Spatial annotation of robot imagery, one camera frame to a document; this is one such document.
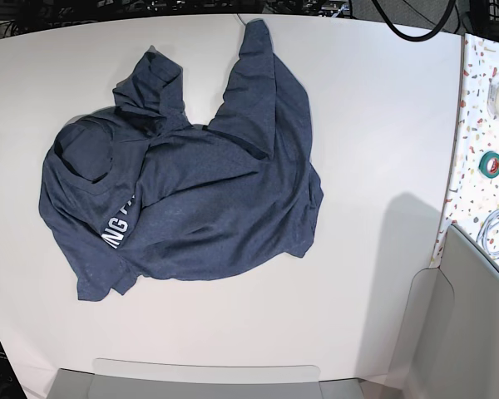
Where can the dark blue t-shirt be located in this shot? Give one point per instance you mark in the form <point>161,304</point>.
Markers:
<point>136,190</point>

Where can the green tape roll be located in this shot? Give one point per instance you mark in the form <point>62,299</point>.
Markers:
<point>489,165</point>

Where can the terrazzo patterned side surface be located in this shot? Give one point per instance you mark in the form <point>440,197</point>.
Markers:
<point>472,200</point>

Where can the grey panel at right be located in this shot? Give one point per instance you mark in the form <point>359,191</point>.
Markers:
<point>448,344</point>

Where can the grey panel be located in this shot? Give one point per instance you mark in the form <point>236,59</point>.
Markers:
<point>125,379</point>
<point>448,344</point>

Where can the grey panel at bottom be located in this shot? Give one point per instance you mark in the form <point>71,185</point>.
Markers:
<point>125,379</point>

